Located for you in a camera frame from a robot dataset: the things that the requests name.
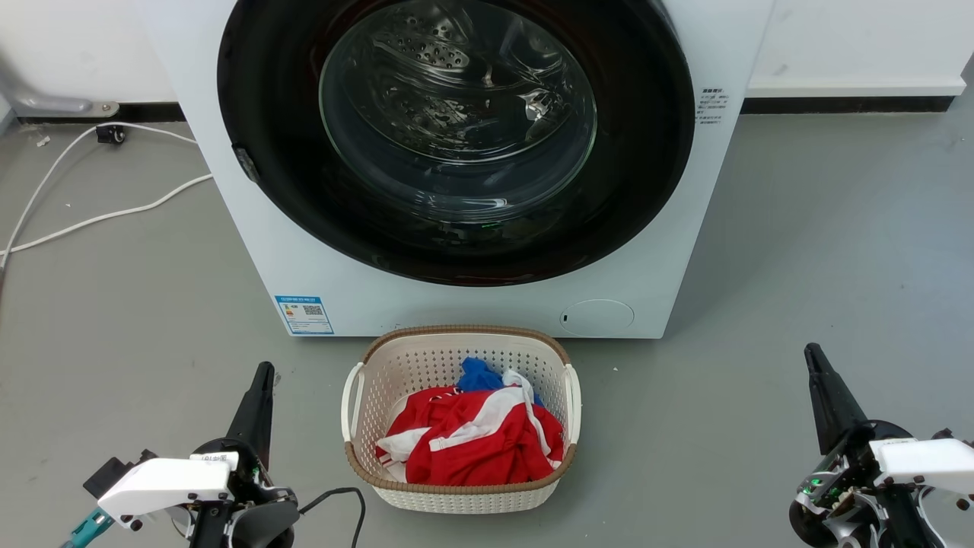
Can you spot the black round glass door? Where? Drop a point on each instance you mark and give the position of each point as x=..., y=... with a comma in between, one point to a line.
x=266, y=114

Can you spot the blue energy label sticker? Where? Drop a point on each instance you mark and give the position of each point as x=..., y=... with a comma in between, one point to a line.
x=304, y=316

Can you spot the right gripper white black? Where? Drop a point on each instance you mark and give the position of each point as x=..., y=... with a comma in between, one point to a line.
x=913, y=464

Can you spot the red and white garment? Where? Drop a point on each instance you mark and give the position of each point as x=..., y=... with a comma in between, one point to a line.
x=472, y=457

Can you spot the round white filter cover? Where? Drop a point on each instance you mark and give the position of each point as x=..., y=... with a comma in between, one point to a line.
x=597, y=317

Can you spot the white washing machine body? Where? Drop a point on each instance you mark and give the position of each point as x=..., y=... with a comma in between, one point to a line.
x=472, y=304

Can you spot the cream perforated laundry basket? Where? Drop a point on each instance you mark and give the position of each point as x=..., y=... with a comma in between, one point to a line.
x=426, y=358

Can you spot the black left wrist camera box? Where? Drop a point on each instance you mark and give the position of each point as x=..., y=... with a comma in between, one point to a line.
x=114, y=470

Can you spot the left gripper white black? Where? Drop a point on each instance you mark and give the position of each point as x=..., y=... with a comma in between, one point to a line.
x=167, y=483

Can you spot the blue garment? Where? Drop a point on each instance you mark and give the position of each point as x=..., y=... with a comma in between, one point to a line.
x=478, y=377

